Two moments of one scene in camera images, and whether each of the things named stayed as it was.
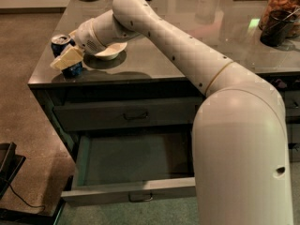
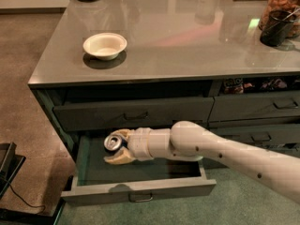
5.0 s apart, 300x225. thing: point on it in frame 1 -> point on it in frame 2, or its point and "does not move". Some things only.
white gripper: [84, 37] -> [140, 143]
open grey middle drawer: [129, 167] does not move
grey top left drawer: [127, 113] does not move
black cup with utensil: [277, 27] does not move
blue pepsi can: [57, 43] -> [113, 143]
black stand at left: [10, 164] does not move
